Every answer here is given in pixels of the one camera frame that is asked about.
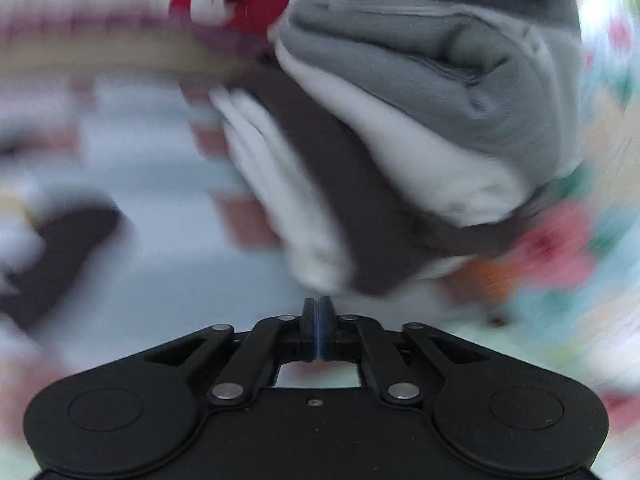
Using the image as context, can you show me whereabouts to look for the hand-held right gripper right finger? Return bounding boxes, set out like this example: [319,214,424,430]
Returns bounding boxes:
[316,296,491,403]

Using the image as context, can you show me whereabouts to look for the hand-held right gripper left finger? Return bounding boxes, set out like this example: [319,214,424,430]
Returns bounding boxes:
[145,297,317,406]

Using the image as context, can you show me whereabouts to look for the stack of clothes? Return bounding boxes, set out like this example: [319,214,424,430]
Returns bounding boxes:
[207,0,586,296]

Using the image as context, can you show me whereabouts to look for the checked bear-print bed sheet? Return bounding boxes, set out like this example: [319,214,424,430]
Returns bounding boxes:
[0,75,311,411]

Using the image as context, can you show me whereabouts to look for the light green printed sheet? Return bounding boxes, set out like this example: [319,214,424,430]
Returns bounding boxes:
[350,305,640,461]

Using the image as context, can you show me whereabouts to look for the floral quilt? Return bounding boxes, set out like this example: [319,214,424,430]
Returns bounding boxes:
[450,0,640,321]

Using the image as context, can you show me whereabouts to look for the tan bed frame board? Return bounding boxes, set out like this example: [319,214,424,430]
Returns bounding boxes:
[0,30,281,86]

